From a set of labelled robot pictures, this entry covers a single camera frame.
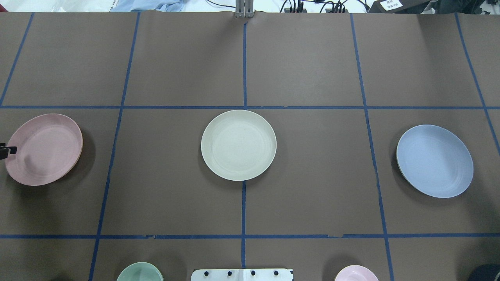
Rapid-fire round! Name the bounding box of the aluminium frame post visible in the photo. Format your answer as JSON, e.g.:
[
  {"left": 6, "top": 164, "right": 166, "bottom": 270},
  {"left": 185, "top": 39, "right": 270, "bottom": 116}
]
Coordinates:
[{"left": 235, "top": 0, "right": 255, "bottom": 18}]

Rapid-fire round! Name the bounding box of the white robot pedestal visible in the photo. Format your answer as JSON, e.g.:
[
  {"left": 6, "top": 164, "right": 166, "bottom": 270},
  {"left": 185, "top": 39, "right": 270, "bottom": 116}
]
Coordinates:
[{"left": 191, "top": 268, "right": 294, "bottom": 281}]

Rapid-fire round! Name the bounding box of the clear plastic bag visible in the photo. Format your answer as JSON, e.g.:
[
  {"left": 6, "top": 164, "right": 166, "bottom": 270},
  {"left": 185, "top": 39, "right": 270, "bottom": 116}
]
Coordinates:
[{"left": 51, "top": 0, "right": 118, "bottom": 12}]

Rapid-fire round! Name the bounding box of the pink bowl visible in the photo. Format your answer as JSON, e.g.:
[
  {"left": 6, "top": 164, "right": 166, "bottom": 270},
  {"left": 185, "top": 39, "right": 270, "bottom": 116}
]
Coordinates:
[{"left": 334, "top": 265, "right": 378, "bottom": 281}]

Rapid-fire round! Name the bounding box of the small black box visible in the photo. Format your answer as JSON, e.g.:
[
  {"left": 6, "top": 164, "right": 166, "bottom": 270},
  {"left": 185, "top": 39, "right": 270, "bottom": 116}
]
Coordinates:
[{"left": 368, "top": 0, "right": 439, "bottom": 14}]

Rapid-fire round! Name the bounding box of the dark blue pot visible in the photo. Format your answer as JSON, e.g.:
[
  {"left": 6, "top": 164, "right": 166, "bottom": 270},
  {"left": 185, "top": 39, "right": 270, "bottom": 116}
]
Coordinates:
[{"left": 467, "top": 264, "right": 500, "bottom": 281}]

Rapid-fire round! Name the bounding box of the black power strip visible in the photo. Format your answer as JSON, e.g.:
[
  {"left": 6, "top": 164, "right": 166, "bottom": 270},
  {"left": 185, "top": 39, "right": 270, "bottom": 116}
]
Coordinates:
[{"left": 280, "top": 0, "right": 348, "bottom": 14}]

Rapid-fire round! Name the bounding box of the light blue shirt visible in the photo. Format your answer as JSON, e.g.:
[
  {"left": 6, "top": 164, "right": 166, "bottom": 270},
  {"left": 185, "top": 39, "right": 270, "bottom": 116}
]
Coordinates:
[{"left": 110, "top": 0, "right": 184, "bottom": 12}]

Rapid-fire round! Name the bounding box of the cream plate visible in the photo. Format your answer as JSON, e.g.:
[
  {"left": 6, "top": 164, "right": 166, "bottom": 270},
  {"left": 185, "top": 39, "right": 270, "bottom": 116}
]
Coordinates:
[{"left": 200, "top": 110, "right": 277, "bottom": 181}]

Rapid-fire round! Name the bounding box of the blue plate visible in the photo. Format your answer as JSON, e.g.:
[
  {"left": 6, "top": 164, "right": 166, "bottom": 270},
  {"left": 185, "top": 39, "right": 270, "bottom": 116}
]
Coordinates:
[{"left": 395, "top": 124, "right": 474, "bottom": 199}]

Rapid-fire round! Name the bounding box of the pink plate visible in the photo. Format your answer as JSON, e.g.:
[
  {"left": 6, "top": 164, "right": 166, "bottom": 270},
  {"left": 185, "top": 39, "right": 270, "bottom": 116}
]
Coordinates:
[{"left": 5, "top": 114, "right": 83, "bottom": 186}]

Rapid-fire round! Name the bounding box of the green bowl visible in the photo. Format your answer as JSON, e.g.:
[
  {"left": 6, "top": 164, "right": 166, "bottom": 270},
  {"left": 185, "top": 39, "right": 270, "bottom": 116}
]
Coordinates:
[{"left": 116, "top": 262, "right": 164, "bottom": 281}]

